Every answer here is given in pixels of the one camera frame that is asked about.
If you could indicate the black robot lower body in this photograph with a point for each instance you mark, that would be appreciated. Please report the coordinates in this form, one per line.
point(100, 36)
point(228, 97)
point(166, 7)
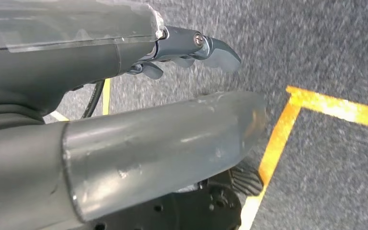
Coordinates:
point(196, 209)

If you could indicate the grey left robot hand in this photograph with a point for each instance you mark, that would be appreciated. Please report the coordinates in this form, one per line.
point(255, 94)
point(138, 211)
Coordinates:
point(76, 38)

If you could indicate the yellow floor tape square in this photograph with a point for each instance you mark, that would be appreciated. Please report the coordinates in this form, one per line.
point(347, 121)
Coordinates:
point(106, 98)

